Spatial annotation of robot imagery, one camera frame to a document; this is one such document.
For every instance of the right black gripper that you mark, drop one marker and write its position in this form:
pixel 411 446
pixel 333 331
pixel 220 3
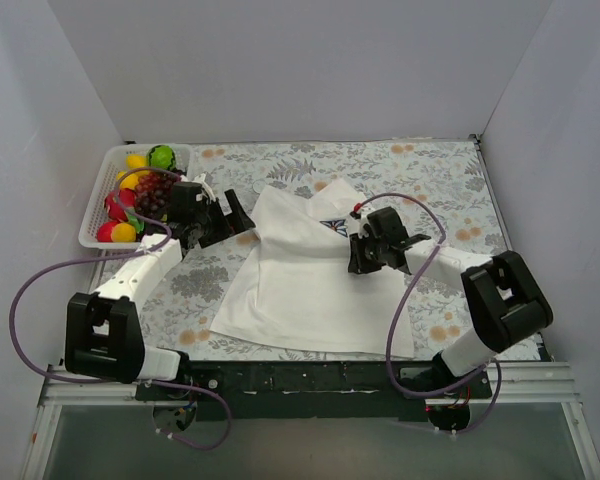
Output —
pixel 359 253

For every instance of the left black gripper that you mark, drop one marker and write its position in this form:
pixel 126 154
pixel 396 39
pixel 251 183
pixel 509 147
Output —
pixel 220 220

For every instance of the white t-shirt with flower print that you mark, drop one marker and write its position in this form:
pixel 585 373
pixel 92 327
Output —
pixel 294 290

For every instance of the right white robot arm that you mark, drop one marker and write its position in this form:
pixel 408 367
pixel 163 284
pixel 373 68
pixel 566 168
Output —
pixel 505 303

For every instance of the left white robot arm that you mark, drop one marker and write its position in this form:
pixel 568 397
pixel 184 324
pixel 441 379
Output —
pixel 103 333

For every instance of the purple toy grape bunch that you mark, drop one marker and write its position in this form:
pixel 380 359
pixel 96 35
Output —
pixel 152 195

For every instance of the green toy watermelon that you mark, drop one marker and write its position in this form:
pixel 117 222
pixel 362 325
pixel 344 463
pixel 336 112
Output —
pixel 162 156

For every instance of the yellow toy lemon lower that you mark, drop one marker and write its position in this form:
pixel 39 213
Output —
pixel 127 181

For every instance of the yellow toy lemon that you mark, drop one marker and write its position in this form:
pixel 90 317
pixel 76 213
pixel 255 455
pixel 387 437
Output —
pixel 127 181
pixel 136 161

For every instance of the red yellow toy mango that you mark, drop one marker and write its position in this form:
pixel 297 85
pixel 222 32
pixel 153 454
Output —
pixel 116 232

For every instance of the yellow toy lemon upper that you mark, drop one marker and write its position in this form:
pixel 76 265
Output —
pixel 136 161

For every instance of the red toy dragon fruit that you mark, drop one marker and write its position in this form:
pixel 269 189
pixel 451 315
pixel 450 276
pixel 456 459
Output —
pixel 116 210

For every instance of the white plastic fruit basket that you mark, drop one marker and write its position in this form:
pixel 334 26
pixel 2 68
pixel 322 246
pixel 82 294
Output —
pixel 96 215

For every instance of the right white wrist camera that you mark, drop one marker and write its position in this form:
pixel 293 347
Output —
pixel 358 219

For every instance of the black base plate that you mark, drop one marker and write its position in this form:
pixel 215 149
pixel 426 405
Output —
pixel 303 389

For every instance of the aluminium frame rail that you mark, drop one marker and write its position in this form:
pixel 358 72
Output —
pixel 522 382

